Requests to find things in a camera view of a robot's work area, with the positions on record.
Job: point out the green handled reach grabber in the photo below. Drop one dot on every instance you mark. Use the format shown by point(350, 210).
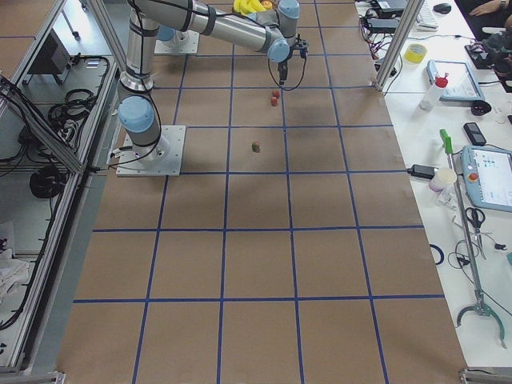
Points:
point(480, 308)

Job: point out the teach pendant near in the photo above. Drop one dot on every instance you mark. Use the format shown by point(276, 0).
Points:
point(487, 176)

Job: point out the teach pendant far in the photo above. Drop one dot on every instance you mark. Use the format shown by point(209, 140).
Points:
point(462, 84)

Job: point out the black power adapter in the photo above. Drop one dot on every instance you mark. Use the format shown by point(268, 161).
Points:
point(421, 171)

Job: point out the clear bottle red cap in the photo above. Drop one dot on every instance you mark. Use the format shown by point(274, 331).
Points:
point(434, 93)

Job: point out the teach pendant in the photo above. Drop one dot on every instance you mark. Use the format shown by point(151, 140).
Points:
point(487, 176)
point(462, 84)

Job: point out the black phone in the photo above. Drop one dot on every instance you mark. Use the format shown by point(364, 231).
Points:
point(474, 134)

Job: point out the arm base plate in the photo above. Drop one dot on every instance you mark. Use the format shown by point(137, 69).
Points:
point(182, 43)
point(164, 159)

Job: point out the paper cup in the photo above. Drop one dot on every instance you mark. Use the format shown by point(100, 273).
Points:
point(442, 179)

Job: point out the yellow banana bunch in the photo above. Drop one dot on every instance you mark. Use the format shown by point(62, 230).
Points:
point(248, 6)

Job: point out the black scissors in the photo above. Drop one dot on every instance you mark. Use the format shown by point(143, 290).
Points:
point(476, 218)

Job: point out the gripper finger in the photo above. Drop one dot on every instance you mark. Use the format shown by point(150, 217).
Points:
point(282, 72)

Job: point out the yellow tape roll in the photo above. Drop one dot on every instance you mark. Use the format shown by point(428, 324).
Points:
point(415, 53)

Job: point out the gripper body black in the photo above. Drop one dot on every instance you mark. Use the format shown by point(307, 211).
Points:
point(282, 66)

